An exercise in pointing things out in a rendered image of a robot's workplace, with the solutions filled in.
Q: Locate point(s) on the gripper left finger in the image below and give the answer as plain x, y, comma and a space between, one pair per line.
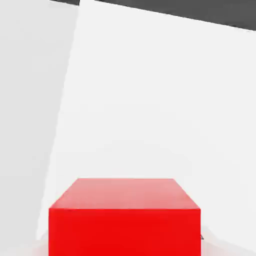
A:
43, 248

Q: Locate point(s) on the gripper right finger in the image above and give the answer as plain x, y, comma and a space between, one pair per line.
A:
212, 246

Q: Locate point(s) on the small red cube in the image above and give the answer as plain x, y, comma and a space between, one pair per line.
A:
124, 230

